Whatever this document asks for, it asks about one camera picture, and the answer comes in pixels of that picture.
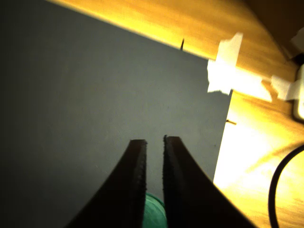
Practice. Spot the white tape strip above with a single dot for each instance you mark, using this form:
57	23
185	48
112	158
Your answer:
285	88

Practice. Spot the white tape patch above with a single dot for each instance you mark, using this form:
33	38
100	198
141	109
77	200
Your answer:
225	73

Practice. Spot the round green lid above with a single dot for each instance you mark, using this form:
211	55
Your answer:
154	211

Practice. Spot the small black screw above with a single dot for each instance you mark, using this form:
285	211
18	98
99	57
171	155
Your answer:
182	44
232	122

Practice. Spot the dark grey mat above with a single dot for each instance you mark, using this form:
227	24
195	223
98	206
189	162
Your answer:
95	95

